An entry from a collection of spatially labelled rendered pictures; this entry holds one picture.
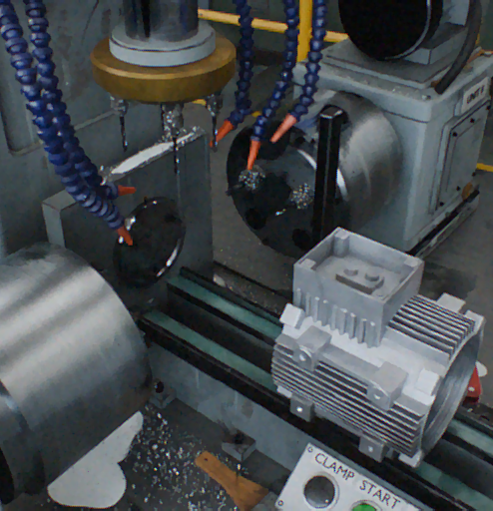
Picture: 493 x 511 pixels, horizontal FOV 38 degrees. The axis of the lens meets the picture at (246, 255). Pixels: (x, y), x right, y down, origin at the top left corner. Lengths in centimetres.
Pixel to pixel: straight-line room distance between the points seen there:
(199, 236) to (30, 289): 47
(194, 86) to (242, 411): 47
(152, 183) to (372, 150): 36
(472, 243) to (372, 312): 76
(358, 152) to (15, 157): 51
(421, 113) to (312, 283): 49
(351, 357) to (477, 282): 64
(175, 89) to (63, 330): 30
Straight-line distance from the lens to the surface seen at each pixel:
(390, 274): 90
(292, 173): 115
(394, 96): 127
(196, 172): 115
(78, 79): 111
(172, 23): 88
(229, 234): 151
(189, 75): 86
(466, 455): 101
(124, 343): 82
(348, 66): 135
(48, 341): 78
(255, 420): 105
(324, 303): 85
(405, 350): 84
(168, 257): 116
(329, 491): 71
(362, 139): 117
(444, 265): 147
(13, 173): 107
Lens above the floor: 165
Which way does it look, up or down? 36 degrees down
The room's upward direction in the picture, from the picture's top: straight up
